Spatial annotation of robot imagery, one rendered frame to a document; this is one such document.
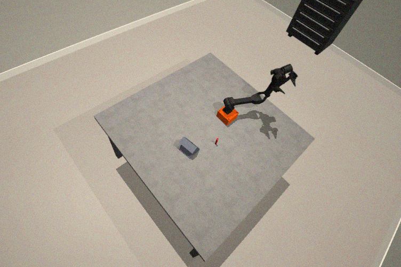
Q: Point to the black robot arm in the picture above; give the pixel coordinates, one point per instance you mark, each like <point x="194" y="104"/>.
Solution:
<point x="278" y="73"/>

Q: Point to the grey sloped panel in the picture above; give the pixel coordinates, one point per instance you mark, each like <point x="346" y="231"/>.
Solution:
<point x="187" y="147"/>

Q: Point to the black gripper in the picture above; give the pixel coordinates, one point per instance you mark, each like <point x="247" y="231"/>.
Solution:
<point x="292" y="76"/>

